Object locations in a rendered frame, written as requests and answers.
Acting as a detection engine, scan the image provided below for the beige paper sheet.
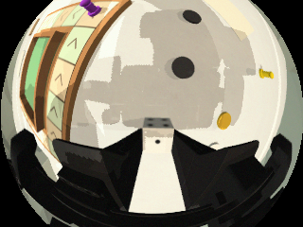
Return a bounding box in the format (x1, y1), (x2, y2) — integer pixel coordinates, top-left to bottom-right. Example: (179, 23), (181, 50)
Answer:
(204, 0), (254, 41)

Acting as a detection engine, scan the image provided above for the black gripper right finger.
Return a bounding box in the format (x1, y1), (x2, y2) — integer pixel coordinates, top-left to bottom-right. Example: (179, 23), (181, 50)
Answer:
(170, 130), (260, 211)

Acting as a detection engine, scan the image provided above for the yellow game pawn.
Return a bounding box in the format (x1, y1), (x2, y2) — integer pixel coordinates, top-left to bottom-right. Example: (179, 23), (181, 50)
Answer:
(258, 68), (274, 79)

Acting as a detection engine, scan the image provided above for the white die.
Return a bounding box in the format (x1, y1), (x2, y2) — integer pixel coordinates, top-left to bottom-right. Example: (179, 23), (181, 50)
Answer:
(143, 117), (174, 154)

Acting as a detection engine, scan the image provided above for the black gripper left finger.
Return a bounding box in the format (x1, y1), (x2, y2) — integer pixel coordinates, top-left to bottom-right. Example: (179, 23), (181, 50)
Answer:
(52, 129), (143, 212)

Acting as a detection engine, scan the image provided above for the purple pawn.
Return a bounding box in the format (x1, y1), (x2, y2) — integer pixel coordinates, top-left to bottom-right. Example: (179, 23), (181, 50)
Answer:
(80, 0), (102, 18)

